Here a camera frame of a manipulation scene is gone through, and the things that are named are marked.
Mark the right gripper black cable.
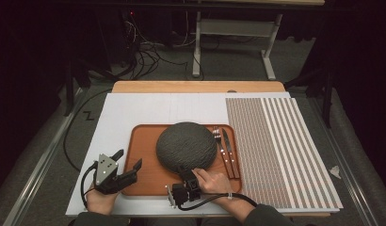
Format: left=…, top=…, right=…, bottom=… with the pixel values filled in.
left=176, top=192, right=259, bottom=212

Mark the small white paper scrap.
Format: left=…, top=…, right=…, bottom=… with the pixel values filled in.
left=328, top=165, right=342, bottom=180

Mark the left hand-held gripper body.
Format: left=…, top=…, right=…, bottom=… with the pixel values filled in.
left=92, top=153, right=126, bottom=195

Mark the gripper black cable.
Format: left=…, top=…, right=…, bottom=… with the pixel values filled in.
left=176, top=192, right=259, bottom=212
left=80, top=161, right=100, bottom=209

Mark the wooden table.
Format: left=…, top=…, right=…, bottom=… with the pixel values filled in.
left=67, top=80, right=331, bottom=219

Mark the tangle of cables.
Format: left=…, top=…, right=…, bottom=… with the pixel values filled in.
left=119, top=18, right=189, bottom=81

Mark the desk with white metal legs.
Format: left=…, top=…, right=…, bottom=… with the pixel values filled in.
left=191, top=0, right=326, bottom=81

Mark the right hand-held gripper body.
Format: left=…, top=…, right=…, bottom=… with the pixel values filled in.
left=165, top=175, right=203, bottom=210

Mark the wooden-handled fork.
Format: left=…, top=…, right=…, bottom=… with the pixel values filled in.
left=212, top=125, right=234, bottom=180

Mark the striped placemat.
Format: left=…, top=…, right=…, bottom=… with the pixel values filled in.
left=224, top=97, right=345, bottom=210

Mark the black metal stand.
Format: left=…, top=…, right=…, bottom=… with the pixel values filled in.
left=63, top=56, right=91, bottom=117
left=283, top=67, right=335, bottom=129

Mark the grey metal floor rail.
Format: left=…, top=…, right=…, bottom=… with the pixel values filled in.
left=2, top=88, right=86, bottom=226
left=307, top=95, right=376, bottom=226

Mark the dark grey round plate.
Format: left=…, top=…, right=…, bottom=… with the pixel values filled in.
left=155, top=121, right=218, bottom=174

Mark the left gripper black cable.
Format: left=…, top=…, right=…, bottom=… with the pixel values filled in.
left=80, top=161, right=100, bottom=209

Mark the brown wooden tray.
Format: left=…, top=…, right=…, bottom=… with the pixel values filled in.
left=121, top=123, right=243, bottom=197

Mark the person's right hand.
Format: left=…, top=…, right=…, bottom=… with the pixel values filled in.
left=191, top=168, right=243, bottom=205

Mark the person's left hand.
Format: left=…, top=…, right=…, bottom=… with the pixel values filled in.
left=86, top=187, right=120, bottom=217

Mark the wooden-handled knife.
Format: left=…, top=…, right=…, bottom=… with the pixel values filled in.
left=221, top=127, right=241, bottom=180

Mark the long black floor cable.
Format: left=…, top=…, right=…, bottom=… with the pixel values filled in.
left=62, top=89, right=113, bottom=173

